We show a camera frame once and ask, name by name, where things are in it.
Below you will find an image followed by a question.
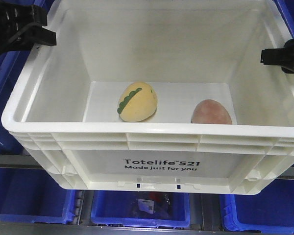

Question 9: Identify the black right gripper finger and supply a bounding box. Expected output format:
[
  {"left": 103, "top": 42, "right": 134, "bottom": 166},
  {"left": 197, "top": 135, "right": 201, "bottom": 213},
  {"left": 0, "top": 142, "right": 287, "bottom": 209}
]
[{"left": 260, "top": 39, "right": 294, "bottom": 73}]

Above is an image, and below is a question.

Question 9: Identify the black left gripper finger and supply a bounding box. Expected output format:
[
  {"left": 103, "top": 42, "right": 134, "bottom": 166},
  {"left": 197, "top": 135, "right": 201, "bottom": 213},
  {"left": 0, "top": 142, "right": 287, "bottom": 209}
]
[{"left": 4, "top": 23, "right": 57, "bottom": 50}]

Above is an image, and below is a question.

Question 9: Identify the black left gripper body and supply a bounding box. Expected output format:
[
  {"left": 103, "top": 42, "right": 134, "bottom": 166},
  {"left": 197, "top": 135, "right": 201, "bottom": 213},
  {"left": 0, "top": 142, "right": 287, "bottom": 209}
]
[{"left": 0, "top": 0, "right": 47, "bottom": 54}]

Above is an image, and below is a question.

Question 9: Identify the pink egg plush toy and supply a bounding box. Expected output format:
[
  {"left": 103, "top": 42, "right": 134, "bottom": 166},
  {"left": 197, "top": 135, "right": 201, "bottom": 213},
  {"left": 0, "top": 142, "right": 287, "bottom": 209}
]
[{"left": 191, "top": 99, "right": 233, "bottom": 124}]

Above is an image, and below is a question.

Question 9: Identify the cream egg plush green stripe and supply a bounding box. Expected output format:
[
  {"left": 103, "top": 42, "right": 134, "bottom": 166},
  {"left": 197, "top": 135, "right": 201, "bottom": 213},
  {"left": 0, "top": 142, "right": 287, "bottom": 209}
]
[{"left": 117, "top": 82, "right": 158, "bottom": 122}]

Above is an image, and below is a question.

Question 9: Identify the white plastic tote box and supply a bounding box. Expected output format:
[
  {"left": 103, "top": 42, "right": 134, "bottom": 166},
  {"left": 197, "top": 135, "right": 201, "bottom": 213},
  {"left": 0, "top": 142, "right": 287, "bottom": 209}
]
[{"left": 2, "top": 0, "right": 294, "bottom": 195}]

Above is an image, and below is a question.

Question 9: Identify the blue bin upper left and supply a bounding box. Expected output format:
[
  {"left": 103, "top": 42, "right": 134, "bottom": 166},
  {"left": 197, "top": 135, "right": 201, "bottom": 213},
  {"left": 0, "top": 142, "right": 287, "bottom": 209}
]
[{"left": 0, "top": 0, "right": 52, "bottom": 154}]

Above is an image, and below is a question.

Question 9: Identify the blue bin lower right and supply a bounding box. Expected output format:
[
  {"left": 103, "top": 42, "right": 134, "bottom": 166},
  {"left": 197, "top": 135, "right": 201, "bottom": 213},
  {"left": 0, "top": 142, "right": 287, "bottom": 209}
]
[{"left": 219, "top": 180, "right": 294, "bottom": 235}]

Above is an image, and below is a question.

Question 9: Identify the blue bin lower left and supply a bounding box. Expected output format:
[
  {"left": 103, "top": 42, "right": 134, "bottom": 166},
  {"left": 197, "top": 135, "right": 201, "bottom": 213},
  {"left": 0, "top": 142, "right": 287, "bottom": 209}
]
[{"left": 0, "top": 168, "right": 75, "bottom": 224}]

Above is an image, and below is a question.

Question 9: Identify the clear bag of parts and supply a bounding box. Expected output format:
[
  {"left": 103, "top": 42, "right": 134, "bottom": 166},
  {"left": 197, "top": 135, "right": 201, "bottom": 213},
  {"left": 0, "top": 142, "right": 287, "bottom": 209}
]
[{"left": 130, "top": 191, "right": 172, "bottom": 220}]

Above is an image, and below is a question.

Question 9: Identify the blue bin lower middle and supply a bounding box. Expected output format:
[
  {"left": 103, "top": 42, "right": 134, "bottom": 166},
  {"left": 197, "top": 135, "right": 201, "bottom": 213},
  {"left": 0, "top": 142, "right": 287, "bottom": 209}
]
[{"left": 91, "top": 190, "right": 191, "bottom": 229}]

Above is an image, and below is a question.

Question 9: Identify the lower metal shelf rail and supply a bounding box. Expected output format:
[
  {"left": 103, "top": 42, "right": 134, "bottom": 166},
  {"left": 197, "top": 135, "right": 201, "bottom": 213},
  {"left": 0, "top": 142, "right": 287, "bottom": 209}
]
[{"left": 0, "top": 220, "right": 294, "bottom": 235}]

